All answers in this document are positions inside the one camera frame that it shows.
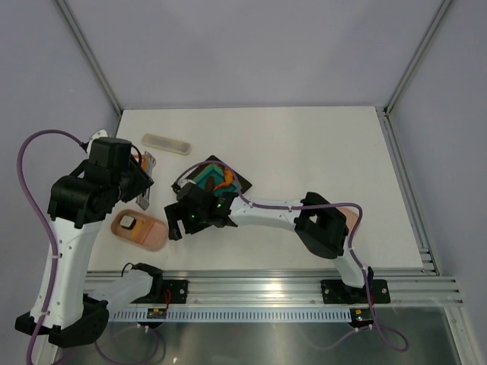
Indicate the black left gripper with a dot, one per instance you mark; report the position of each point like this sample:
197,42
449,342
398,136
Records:
141,182

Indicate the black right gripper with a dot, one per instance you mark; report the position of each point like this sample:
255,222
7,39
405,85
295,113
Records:
177,211

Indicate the orange fried shrimp piece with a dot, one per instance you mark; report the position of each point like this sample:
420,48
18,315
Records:
141,161

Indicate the metal food tongs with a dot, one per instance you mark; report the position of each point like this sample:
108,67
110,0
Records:
143,199

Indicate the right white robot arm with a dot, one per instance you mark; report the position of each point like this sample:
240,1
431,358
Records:
326,229

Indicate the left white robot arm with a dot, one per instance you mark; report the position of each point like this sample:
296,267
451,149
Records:
78,205

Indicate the pink lunch box base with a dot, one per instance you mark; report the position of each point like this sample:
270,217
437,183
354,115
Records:
149,233

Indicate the pink lunch box lid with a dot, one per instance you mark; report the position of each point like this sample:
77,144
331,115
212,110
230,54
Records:
351,217

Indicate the white rice ball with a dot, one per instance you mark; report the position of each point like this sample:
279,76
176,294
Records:
127,222

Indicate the brown meat patty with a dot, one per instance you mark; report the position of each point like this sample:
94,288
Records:
210,184

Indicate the beige cutlery case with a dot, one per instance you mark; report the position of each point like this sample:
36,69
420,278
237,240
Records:
166,144

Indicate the orange fried chicken piece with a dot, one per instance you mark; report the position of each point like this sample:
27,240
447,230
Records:
228,179

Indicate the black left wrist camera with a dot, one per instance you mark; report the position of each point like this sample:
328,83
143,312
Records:
110,153

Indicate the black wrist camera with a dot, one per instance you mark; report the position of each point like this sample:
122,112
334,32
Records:
110,153
192,196

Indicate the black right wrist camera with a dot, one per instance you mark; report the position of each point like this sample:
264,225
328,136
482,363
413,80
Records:
192,196

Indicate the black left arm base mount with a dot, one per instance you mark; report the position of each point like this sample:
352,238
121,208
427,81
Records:
174,291

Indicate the left aluminium frame post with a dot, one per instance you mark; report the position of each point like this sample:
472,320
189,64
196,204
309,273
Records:
75,29

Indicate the aluminium frame post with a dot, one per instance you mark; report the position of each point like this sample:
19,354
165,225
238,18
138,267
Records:
418,54
75,29

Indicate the white slotted cable duct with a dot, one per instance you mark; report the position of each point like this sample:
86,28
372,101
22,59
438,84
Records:
232,315

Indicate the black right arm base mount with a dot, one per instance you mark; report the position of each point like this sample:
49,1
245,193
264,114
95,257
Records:
335,292

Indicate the aluminium mounting rail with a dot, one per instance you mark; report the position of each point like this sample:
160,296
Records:
302,288

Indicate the right aluminium frame post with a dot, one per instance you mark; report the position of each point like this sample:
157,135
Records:
418,54

